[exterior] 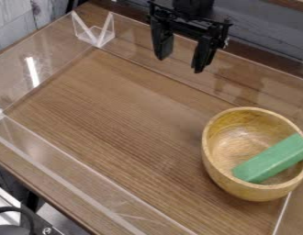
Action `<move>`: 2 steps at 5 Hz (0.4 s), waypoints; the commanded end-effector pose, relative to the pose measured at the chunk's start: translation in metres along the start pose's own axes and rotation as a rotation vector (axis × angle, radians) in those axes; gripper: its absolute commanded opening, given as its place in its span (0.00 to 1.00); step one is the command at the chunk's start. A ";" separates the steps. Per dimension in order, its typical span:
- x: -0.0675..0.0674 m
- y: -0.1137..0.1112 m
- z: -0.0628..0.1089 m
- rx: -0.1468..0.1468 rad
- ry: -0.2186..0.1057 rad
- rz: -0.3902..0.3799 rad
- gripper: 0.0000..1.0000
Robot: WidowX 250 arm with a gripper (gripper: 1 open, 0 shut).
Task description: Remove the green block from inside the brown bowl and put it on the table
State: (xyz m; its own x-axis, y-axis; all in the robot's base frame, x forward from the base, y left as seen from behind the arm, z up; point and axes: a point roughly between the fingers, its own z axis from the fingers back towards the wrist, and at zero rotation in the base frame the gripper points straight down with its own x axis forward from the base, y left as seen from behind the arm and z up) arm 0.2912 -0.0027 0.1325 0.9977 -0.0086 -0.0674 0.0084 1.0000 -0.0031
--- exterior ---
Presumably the brown wooden bowl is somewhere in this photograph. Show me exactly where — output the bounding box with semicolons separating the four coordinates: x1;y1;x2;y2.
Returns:
201;106;303;202

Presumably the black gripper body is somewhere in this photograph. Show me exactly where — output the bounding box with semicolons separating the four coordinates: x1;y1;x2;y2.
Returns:
147;0;233;43

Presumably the black cable lower left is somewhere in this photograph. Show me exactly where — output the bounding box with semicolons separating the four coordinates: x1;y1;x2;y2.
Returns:
0;206;37;235

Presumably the clear acrylic tray wall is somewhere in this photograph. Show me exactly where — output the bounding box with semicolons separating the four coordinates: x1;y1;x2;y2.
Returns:
0;112;197;235

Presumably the clear acrylic corner bracket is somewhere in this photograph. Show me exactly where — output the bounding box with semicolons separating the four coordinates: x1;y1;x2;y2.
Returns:
70;11;114;48

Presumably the green rectangular block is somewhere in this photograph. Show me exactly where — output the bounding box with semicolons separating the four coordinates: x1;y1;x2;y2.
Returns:
232;134;303;184

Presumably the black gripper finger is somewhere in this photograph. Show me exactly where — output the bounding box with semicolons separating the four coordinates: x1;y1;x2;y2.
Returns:
150;17;174;61
190;36;217;73

